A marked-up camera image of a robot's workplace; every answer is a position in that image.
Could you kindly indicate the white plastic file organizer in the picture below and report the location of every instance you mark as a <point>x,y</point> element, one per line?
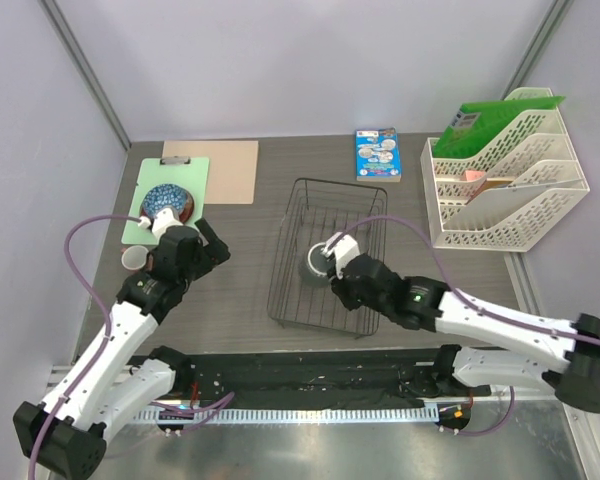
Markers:
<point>509,195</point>

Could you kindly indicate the white bowl red diamond pattern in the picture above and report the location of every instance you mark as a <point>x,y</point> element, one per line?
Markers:
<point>163,196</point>

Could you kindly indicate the pink dotted ceramic mug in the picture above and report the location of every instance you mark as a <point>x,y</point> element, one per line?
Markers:
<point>135,257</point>

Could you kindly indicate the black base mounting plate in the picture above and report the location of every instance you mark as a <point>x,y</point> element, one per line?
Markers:
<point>335,380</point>

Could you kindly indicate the grey ceramic mug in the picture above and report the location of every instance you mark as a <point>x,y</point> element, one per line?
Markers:
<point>315,266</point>

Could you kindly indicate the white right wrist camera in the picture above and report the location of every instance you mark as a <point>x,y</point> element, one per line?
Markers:
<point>338,251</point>

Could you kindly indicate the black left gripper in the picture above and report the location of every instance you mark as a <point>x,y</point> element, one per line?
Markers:
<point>213,254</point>

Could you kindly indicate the red floral plate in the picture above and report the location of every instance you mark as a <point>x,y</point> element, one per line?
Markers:
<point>186,215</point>

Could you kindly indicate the grey wire dish rack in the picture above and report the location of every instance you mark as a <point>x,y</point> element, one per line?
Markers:
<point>317,209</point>

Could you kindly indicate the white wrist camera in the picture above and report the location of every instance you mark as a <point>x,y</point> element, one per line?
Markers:
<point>163,220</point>
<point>338,251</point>

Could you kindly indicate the white slotted cable duct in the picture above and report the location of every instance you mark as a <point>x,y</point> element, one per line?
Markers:
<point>427,414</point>

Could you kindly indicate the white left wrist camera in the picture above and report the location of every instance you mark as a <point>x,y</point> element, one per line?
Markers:
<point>163,220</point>

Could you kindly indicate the blue picture book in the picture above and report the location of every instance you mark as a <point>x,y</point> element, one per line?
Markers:
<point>377,155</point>

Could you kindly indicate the light green clipboard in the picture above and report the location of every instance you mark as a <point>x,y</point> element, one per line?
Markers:
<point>188,173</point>

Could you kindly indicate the green plastic folder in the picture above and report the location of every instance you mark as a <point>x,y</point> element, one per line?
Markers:
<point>476,124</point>

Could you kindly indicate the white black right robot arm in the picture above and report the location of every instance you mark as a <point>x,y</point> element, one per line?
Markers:
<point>560,355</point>

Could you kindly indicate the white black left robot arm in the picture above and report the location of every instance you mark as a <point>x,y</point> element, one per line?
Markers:
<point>69,430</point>

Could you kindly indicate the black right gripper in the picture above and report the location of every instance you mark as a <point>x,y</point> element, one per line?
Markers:
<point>339,286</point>

